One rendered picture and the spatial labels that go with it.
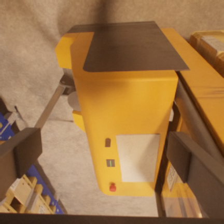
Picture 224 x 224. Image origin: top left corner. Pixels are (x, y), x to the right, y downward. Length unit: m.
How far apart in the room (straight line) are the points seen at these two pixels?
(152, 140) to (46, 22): 1.17
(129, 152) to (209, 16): 1.12
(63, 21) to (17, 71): 0.65
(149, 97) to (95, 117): 0.21
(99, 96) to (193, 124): 0.30
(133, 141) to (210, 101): 0.32
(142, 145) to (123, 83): 0.31
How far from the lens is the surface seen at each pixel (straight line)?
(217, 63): 0.82
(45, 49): 1.56
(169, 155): 0.16
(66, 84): 1.16
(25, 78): 1.77
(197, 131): 0.45
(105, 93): 0.55
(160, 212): 1.02
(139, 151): 0.75
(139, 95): 0.55
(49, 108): 0.97
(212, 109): 0.52
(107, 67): 0.61
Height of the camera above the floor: 1.35
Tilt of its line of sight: 51 degrees down
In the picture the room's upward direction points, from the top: 175 degrees counter-clockwise
